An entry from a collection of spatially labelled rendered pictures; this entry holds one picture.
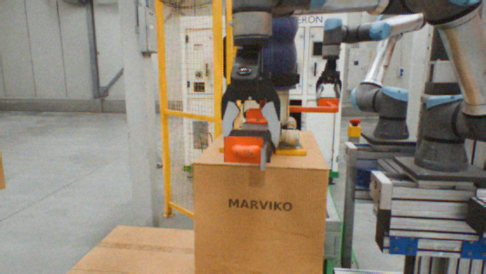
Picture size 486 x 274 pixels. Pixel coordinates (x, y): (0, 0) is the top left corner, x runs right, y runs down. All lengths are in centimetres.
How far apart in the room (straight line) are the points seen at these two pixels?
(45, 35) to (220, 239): 1211
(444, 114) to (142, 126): 197
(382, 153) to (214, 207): 91
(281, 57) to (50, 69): 1192
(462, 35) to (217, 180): 73
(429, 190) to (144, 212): 208
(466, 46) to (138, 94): 205
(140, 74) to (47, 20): 1045
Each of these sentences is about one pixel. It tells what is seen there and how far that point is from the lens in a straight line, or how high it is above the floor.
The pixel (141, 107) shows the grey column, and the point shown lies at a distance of 255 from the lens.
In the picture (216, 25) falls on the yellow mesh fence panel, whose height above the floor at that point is 165.
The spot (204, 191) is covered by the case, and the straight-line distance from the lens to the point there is 103.
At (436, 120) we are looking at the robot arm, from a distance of 121.
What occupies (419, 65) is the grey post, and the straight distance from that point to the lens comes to 470.
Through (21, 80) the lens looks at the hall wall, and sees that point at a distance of 1350.
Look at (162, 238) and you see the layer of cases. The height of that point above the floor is 54.
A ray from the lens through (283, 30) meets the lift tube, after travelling 115.
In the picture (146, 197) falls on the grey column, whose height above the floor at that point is 39.
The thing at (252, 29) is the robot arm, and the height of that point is 142.
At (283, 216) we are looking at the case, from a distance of 103.
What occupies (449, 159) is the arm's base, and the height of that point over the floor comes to 108.
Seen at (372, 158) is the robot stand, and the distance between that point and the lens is 167.
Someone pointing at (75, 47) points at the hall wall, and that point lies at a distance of 1233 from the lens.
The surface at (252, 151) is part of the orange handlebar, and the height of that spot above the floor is 120.
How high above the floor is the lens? 134
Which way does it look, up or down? 11 degrees down
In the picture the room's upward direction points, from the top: straight up
